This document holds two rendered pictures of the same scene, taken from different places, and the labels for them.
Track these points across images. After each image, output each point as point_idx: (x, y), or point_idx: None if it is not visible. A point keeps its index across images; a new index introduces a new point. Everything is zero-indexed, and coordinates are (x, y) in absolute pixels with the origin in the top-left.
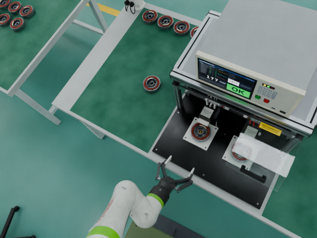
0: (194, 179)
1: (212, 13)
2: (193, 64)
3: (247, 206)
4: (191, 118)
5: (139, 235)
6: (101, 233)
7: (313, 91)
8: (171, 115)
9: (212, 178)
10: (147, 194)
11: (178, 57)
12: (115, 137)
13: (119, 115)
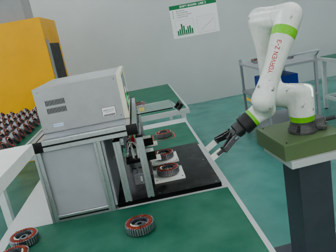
0: (212, 163)
1: (36, 141)
2: (114, 123)
3: (200, 147)
4: (158, 185)
5: (288, 139)
6: (275, 25)
7: None
8: (167, 199)
9: (200, 156)
10: (251, 117)
11: (75, 237)
12: (244, 210)
13: (215, 224)
